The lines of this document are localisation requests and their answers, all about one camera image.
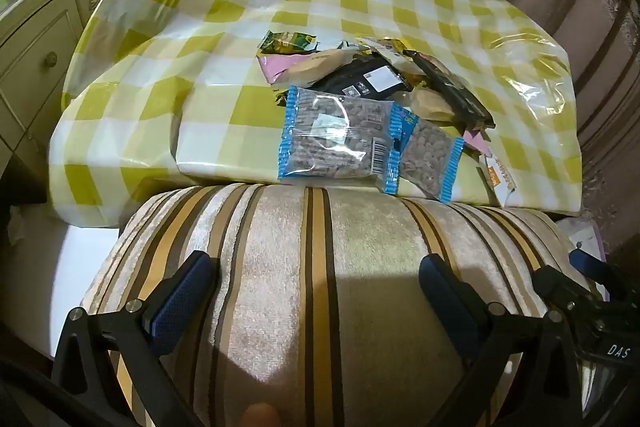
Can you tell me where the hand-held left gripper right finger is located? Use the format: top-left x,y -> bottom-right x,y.
419,254 -> 584,427

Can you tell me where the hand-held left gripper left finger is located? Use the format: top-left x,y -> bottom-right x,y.
50,251 -> 221,427

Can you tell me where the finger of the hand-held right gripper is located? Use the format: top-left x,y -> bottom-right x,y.
569,248 -> 633,303
531,266 -> 601,323

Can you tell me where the white bin with purple rim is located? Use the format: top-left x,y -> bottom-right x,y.
555,217 -> 608,265

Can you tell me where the orange and white packet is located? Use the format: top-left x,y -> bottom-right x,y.
479,154 -> 518,208

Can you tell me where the small blue-edged peanut packet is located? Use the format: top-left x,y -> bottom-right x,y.
395,107 -> 466,202

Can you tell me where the small pale pink packet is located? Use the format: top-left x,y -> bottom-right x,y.
462,129 -> 493,155

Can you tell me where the short beige snack packet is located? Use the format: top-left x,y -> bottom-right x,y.
410,87 -> 456,122

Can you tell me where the large blue-edged peanut packet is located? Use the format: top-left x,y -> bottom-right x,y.
276,85 -> 405,195

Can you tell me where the dark brown long packet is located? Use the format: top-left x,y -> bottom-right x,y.
402,49 -> 496,130

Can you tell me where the black packet with white label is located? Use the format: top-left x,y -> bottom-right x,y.
312,57 -> 408,100

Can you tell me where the pink snack packet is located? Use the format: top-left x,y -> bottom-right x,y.
256,53 -> 316,88

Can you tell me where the long beige bread packet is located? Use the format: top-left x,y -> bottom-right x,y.
292,48 -> 358,82

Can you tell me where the green snack packet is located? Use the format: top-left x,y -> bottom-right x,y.
257,30 -> 318,56

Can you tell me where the person's left hand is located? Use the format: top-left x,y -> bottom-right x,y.
241,402 -> 281,427

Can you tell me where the striped beige sofa armrest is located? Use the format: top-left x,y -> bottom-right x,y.
82,182 -> 601,427

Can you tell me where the yellow checked tablecloth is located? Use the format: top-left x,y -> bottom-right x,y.
47,0 -> 583,228

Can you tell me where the cream wooden cabinet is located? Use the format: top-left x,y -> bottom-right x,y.
0,0 -> 108,188

